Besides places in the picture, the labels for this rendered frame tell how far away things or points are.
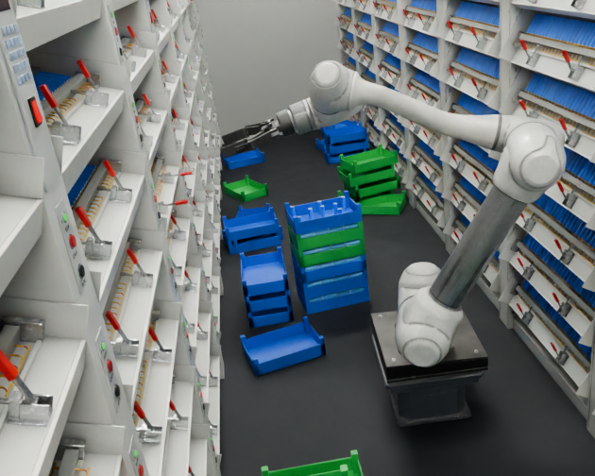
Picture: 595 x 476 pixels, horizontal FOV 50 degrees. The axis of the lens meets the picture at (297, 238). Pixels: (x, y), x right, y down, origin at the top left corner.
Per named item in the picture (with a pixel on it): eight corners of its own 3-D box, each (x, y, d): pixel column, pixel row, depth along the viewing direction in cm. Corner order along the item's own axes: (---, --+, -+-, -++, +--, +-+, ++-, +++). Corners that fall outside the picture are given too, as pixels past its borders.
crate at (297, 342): (308, 331, 278) (306, 314, 275) (326, 354, 261) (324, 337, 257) (243, 351, 270) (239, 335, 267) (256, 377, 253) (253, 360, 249)
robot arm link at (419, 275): (447, 311, 220) (448, 254, 211) (449, 341, 204) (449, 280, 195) (399, 310, 224) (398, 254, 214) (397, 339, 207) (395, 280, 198)
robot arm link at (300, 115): (313, 125, 192) (295, 131, 192) (303, 95, 188) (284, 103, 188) (317, 132, 183) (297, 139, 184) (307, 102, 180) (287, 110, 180)
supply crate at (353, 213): (348, 206, 297) (347, 190, 294) (362, 221, 279) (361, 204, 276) (286, 218, 293) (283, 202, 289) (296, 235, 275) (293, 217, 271)
